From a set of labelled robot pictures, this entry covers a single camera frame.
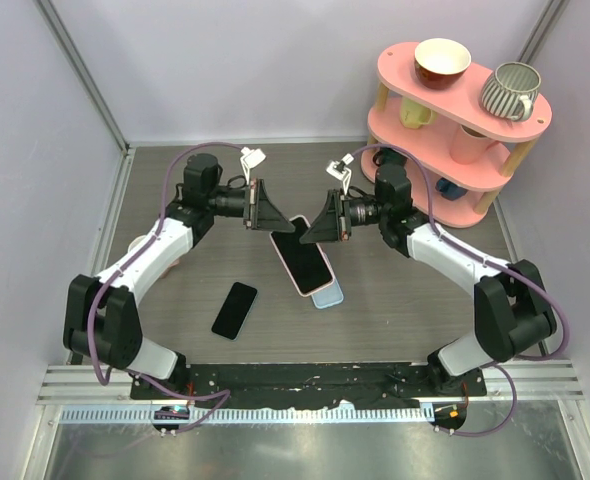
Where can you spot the pink mug on shelf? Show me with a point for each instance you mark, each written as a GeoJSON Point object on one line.
{"type": "Point", "coordinates": [470, 146]}

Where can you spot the blue phone case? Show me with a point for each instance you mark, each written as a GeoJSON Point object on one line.
{"type": "Point", "coordinates": [330, 295]}

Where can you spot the blue mug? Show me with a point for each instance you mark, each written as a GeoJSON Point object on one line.
{"type": "Point", "coordinates": [449, 190]}

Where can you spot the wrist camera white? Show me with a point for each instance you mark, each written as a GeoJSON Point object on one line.
{"type": "Point", "coordinates": [250, 158]}
{"type": "Point", "coordinates": [339, 169]}

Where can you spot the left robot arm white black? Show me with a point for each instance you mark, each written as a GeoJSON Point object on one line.
{"type": "Point", "coordinates": [102, 320]}

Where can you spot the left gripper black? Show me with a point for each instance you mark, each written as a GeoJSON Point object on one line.
{"type": "Point", "coordinates": [264, 215]}

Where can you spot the red bowl white inside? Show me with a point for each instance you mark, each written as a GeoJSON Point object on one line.
{"type": "Point", "coordinates": [439, 63]}

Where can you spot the dark green mug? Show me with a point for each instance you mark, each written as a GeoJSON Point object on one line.
{"type": "Point", "coordinates": [388, 156]}

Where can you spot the yellow mug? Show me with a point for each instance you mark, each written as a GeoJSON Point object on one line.
{"type": "Point", "coordinates": [413, 115]}

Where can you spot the pink phone case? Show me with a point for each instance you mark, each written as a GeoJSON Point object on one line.
{"type": "Point", "coordinates": [300, 257]}

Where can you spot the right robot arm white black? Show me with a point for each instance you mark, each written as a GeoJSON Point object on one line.
{"type": "Point", "coordinates": [511, 313]}

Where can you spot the grey striped mug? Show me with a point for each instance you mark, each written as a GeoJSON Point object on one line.
{"type": "Point", "coordinates": [510, 91]}

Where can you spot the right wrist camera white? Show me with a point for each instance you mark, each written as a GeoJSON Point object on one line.
{"type": "Point", "coordinates": [339, 169]}

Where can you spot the pink three-tier shelf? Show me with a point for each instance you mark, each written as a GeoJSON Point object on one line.
{"type": "Point", "coordinates": [455, 106]}

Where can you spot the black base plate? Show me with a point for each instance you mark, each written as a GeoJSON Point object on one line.
{"type": "Point", "coordinates": [313, 386]}

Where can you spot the white slotted cable duct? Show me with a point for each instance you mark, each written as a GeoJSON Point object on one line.
{"type": "Point", "coordinates": [344, 413]}

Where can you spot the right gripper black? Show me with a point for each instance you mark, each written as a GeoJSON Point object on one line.
{"type": "Point", "coordinates": [331, 226]}

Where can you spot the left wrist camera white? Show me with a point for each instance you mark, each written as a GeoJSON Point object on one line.
{"type": "Point", "coordinates": [250, 158]}

